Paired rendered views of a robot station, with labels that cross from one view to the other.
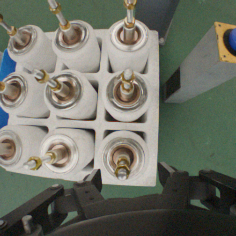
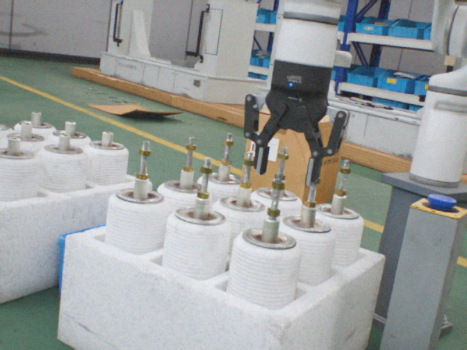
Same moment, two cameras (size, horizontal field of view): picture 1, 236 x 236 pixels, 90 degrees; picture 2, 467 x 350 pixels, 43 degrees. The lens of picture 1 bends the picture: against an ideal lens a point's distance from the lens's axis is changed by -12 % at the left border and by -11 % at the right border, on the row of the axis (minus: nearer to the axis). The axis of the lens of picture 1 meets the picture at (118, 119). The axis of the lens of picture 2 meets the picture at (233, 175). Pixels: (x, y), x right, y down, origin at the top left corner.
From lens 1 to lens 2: 0.82 m
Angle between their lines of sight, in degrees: 72
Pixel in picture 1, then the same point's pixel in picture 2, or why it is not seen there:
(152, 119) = (324, 287)
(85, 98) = (260, 214)
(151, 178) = (282, 317)
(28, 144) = (166, 207)
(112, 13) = not seen: hidden behind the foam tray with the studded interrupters
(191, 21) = not seen: outside the picture
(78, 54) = not seen: hidden behind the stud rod
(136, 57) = (334, 223)
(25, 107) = (188, 198)
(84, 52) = (281, 205)
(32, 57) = (222, 191)
